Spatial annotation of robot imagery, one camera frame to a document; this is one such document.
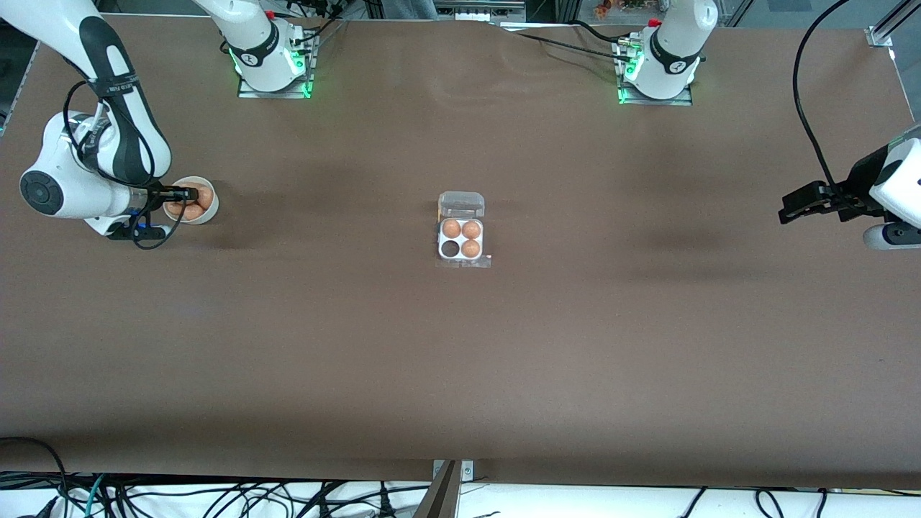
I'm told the clear plastic egg box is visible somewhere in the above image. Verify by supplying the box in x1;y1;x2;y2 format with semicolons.
436;191;493;270

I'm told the black looped floor cable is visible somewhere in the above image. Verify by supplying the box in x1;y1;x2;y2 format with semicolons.
0;436;70;518

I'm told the dark slanted beam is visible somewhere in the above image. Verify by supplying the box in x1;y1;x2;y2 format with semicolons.
413;460;463;518

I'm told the teal floor cable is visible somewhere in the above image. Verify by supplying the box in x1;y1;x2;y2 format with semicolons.
85;473;110;518

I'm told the white round bowl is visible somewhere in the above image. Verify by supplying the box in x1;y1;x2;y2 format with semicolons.
163;176;219;226

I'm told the aluminium frame profile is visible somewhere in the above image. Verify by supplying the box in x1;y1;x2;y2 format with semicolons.
866;0;921;48

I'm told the black table cable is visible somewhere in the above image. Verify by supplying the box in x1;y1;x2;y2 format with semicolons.
572;19;628;45
504;30;627;60

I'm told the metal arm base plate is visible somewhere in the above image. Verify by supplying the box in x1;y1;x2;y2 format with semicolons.
237;32;315;100
617;40;694;107

